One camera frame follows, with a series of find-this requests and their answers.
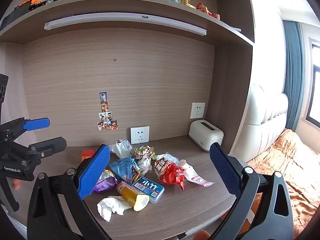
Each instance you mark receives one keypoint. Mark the cartoon wall stickers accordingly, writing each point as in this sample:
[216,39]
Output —
[106,120]

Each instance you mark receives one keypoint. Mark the clear bag of wrappers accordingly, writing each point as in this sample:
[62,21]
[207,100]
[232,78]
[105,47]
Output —
[145,165]

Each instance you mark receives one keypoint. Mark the white crumpled tissue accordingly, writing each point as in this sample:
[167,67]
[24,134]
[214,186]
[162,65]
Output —
[112,205]

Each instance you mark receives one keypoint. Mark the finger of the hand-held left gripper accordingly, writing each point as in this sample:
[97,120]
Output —
[37,124]
[50,146]

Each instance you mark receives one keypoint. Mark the purple snack wrapper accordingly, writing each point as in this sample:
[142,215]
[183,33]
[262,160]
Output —
[103,184]

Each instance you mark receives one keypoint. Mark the white padded headboard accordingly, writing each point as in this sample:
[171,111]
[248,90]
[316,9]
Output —
[265,120]

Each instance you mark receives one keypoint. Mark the black box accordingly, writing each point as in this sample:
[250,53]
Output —
[15,14]

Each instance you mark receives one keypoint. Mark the clear crumpled plastic bag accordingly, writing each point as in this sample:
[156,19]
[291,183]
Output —
[122,148]

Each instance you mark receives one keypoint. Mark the window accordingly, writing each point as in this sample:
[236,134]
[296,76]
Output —
[315,85]

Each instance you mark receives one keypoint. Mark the red figurine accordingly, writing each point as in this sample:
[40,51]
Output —
[206,10]

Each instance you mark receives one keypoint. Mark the yellow pill bottle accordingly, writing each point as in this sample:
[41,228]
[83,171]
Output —
[128,192]

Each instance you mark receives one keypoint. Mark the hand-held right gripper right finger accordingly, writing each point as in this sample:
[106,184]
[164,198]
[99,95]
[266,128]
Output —
[225,172]

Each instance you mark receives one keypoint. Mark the green red crumpled wrapper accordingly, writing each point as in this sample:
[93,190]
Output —
[143,152]

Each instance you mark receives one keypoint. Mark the white wall socket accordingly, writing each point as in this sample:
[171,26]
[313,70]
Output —
[139,135]
[197,110]

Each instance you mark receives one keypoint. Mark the white light bar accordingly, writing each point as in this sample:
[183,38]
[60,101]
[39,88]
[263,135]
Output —
[125,18]

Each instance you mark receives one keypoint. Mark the orange blanket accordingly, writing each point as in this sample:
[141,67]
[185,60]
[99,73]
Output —
[295,160]

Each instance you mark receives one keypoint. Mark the white ribbed box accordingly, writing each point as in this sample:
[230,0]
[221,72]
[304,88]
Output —
[205,135]

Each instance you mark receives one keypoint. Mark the blue snack packet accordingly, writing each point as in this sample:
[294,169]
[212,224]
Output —
[123,170]

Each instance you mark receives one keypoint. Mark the blue curtain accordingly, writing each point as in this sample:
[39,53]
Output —
[293,80]

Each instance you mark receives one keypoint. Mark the pink white toothpaste tube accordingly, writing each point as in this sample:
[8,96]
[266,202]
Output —
[193,175]

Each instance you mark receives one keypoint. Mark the blue plastic box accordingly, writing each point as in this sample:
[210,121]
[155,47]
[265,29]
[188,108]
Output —
[148,189]

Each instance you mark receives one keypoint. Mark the small red orange box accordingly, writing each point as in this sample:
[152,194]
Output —
[87,155]

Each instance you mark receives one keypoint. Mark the red snack packet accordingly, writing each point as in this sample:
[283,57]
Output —
[170,175]

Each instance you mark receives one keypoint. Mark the large clear plastic bag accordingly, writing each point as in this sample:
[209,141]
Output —
[168,157]

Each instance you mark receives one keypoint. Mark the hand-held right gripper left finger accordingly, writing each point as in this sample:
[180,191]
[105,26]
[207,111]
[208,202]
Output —
[95,170]

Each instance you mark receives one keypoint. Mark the wooden shelf unit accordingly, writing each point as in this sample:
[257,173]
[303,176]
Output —
[112,6]

